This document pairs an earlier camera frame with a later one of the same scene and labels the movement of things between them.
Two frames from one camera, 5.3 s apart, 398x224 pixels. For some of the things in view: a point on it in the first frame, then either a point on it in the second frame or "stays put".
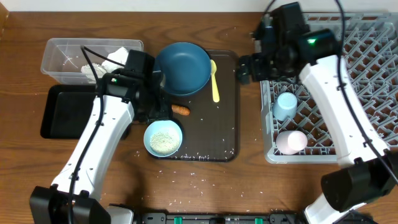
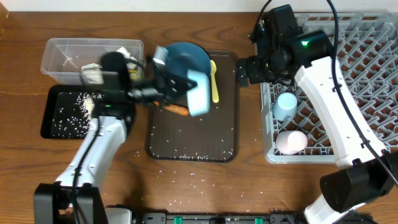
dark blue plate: (185, 68) stays put
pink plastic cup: (290, 142) stays put
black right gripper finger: (245, 62) stays put
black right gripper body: (245, 69) stays put
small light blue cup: (286, 106) stays put
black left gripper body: (160, 109) → (170, 82)
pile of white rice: (164, 142) → (73, 120)
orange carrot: (181, 110) stays put
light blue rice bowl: (162, 137) → (198, 98)
